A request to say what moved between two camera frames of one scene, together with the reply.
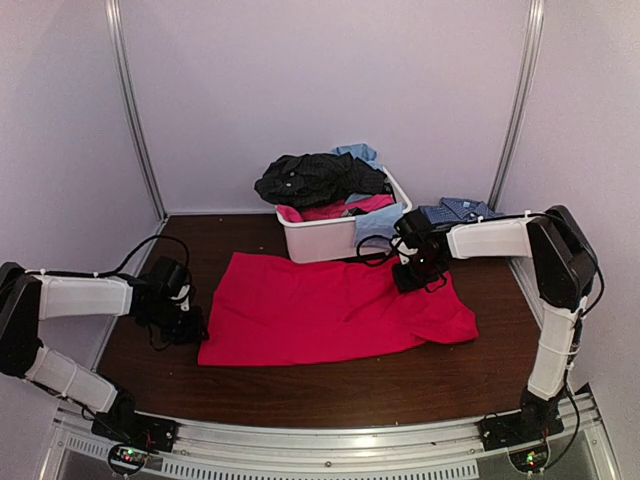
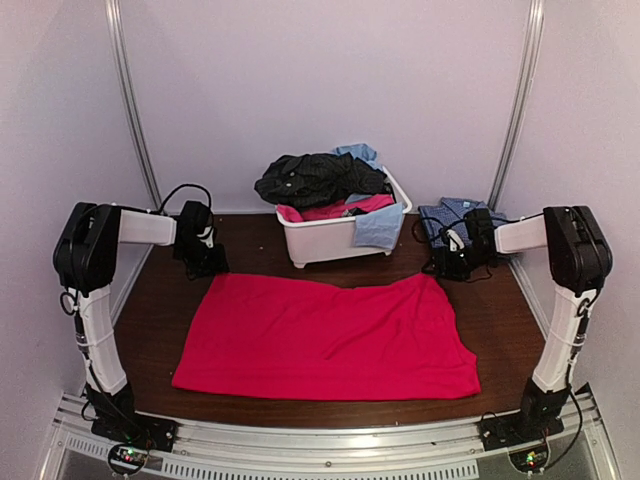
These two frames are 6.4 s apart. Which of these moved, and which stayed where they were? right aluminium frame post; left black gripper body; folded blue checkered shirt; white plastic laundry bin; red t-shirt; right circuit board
Moved: left black gripper body; red t-shirt
Stayed: folded blue checkered shirt; white plastic laundry bin; right circuit board; right aluminium frame post
